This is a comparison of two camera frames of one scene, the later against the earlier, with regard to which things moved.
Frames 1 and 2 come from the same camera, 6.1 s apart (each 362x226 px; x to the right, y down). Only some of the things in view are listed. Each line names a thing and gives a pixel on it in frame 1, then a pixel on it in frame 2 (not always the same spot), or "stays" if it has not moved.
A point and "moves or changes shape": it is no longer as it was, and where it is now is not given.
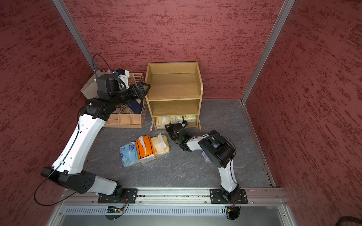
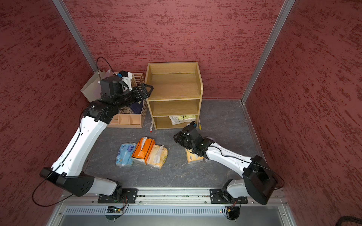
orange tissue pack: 145,149 moves or changes shape
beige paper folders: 90,90 stays
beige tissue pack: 161,144 → 157,156
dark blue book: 136,105 stays
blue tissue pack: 128,153 moves or changes shape
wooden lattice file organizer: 122,117 stays
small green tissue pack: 176,119 stays
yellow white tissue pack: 162,120 → 192,157
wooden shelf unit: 176,88 stays
